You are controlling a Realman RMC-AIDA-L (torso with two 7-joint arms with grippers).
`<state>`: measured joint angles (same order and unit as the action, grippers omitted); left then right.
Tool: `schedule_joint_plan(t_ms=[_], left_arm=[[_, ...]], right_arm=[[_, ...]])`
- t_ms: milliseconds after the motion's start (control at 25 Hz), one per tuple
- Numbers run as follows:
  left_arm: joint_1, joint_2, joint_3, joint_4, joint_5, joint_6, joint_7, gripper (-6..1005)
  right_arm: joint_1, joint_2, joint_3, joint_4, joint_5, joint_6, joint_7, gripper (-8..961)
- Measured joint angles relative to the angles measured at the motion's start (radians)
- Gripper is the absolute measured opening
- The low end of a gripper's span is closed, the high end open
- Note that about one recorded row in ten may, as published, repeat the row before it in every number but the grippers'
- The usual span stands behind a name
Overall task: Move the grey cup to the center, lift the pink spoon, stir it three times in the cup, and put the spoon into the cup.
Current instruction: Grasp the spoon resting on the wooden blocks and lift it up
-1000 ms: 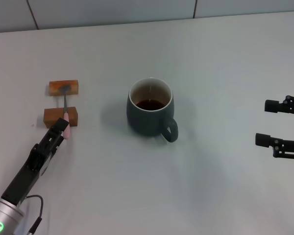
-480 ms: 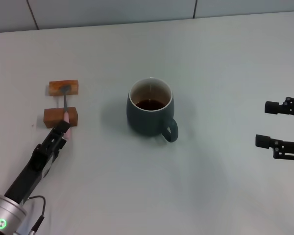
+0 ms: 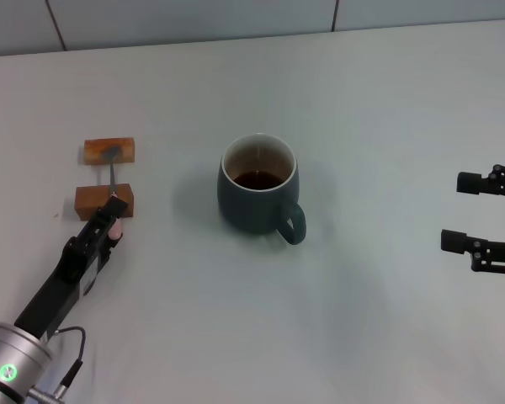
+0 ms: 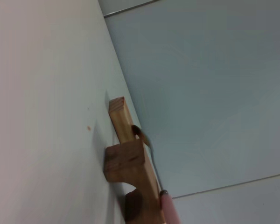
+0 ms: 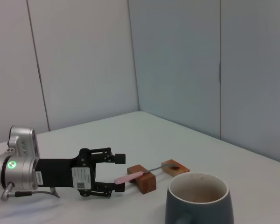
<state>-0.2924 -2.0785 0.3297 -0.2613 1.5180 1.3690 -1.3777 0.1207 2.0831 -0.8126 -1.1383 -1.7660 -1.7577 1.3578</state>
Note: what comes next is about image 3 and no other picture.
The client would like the dark coffee liquid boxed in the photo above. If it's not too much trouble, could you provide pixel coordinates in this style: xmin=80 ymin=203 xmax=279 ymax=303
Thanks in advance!
xmin=231 ymin=170 xmax=286 ymax=191

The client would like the light stained wooden block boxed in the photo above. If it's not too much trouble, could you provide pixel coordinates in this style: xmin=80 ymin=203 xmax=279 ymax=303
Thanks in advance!
xmin=82 ymin=136 xmax=136 ymax=166

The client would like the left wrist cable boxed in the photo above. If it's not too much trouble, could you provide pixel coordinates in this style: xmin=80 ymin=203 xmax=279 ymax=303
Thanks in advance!
xmin=29 ymin=326 xmax=88 ymax=401

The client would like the grey ceramic cup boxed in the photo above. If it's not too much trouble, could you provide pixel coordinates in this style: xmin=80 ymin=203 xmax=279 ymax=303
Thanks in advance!
xmin=216 ymin=133 xmax=308 ymax=247

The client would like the dark notched wooden block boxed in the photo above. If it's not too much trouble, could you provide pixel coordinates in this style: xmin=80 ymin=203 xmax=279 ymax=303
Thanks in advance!
xmin=74 ymin=182 xmax=135 ymax=221

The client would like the pink handled metal spoon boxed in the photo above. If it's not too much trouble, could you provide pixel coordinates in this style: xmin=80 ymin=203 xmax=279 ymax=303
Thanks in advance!
xmin=102 ymin=146 xmax=125 ymax=241

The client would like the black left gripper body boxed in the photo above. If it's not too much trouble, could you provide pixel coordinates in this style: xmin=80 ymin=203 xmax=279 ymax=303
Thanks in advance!
xmin=14 ymin=235 xmax=111 ymax=338

